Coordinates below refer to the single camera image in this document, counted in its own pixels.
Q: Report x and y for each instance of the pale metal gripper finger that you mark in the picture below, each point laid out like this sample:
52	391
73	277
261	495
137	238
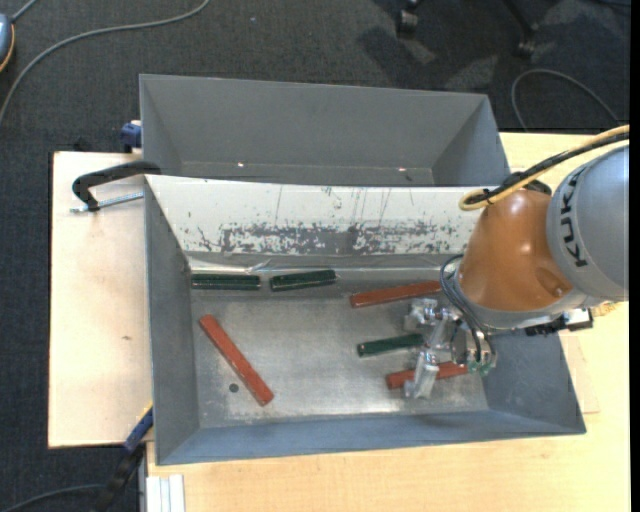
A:
423	376
424	314

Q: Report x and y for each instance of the red-brown flat block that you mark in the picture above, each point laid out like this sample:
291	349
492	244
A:
395	294
450	371
235	359

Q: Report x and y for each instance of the dark green flat block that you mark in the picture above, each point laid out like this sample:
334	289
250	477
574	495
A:
225	282
390	345
303	280

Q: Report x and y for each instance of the grey metal bin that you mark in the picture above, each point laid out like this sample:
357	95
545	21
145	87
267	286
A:
310	350

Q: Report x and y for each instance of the pale wood board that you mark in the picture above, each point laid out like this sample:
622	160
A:
95	310

